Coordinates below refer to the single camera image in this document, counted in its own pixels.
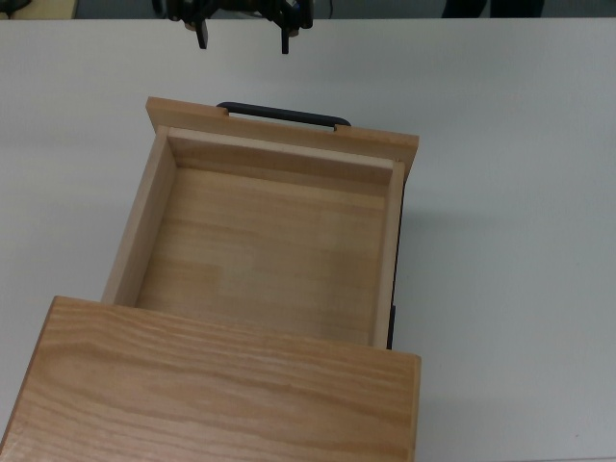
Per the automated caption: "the wooden drawer cabinet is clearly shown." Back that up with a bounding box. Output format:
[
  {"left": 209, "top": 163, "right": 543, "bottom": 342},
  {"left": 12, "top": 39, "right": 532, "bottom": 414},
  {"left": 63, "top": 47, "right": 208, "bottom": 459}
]
[{"left": 0, "top": 295, "right": 424, "bottom": 462}]

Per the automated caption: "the wooden drawer with handle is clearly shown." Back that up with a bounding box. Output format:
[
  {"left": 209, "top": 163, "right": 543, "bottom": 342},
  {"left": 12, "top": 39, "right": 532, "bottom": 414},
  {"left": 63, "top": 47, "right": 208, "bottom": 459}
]
[{"left": 99, "top": 95, "right": 421, "bottom": 349}]

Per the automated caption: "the black drawer handle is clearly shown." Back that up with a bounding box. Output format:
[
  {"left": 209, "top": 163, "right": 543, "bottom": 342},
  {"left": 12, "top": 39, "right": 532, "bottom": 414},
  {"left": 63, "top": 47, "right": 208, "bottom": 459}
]
[{"left": 216, "top": 100, "right": 352, "bottom": 131}]

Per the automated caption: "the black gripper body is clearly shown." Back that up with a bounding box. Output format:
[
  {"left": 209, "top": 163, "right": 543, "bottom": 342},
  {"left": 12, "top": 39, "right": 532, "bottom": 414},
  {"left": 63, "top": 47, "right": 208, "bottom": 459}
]
[{"left": 166, "top": 0, "right": 314, "bottom": 14}]

